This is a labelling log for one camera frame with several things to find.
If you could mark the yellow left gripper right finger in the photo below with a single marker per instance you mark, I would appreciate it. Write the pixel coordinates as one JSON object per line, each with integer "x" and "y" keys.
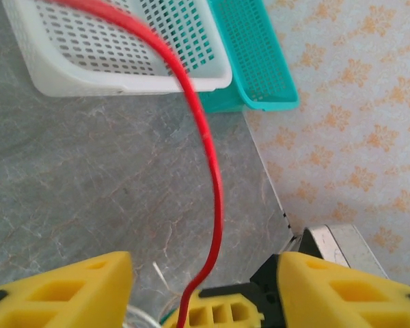
{"x": 345, "y": 307}

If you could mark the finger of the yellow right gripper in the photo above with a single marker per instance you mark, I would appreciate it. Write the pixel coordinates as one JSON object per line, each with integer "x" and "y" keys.
{"x": 210, "y": 300}

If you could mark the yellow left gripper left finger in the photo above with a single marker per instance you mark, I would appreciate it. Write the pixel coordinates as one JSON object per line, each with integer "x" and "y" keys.
{"x": 54, "y": 297}

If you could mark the white perforated plastic basket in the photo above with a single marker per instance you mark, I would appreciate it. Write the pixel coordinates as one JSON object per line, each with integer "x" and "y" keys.
{"x": 89, "y": 73}

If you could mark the teal perforated plastic basket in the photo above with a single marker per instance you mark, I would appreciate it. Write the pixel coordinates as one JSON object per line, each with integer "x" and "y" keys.
{"x": 259, "y": 51}

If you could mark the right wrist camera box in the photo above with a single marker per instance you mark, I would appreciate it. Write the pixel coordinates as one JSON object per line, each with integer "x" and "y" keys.
{"x": 345, "y": 246}

